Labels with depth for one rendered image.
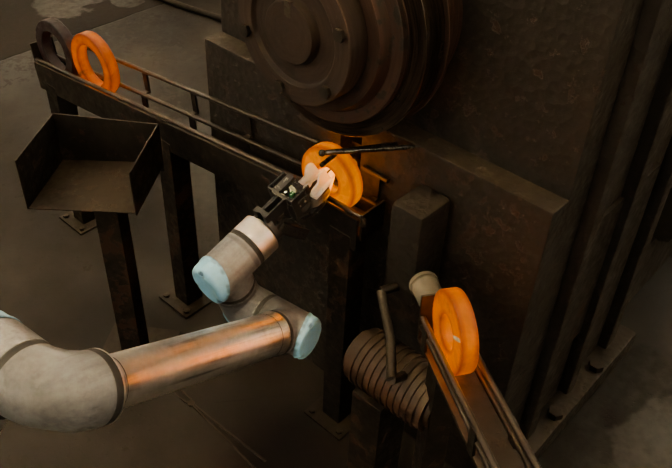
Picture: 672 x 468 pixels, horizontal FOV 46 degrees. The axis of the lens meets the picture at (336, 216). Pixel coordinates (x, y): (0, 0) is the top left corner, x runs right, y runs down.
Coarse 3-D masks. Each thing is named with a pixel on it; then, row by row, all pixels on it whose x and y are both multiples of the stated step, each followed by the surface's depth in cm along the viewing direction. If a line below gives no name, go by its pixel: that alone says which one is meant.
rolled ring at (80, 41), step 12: (84, 36) 215; (96, 36) 215; (72, 48) 223; (84, 48) 223; (96, 48) 214; (108, 48) 215; (84, 60) 225; (108, 60) 214; (84, 72) 226; (108, 72) 215; (108, 84) 218
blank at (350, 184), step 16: (320, 144) 167; (336, 144) 166; (304, 160) 172; (320, 160) 168; (336, 160) 164; (352, 160) 165; (336, 176) 167; (352, 176) 164; (336, 192) 169; (352, 192) 165
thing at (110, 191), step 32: (64, 128) 191; (96, 128) 190; (128, 128) 189; (32, 160) 181; (64, 160) 197; (96, 160) 196; (128, 160) 195; (160, 160) 192; (32, 192) 183; (64, 192) 186; (96, 192) 186; (128, 192) 185; (96, 224) 192; (128, 224) 197; (128, 256) 200; (128, 288) 204; (128, 320) 212
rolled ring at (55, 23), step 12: (48, 24) 225; (60, 24) 225; (36, 36) 234; (48, 36) 234; (60, 36) 224; (72, 36) 226; (48, 48) 236; (48, 60) 236; (72, 60) 226; (72, 72) 229
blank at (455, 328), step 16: (448, 288) 140; (448, 304) 137; (464, 304) 135; (448, 320) 143; (464, 320) 133; (448, 336) 143; (464, 336) 133; (448, 352) 140; (464, 352) 133; (464, 368) 135
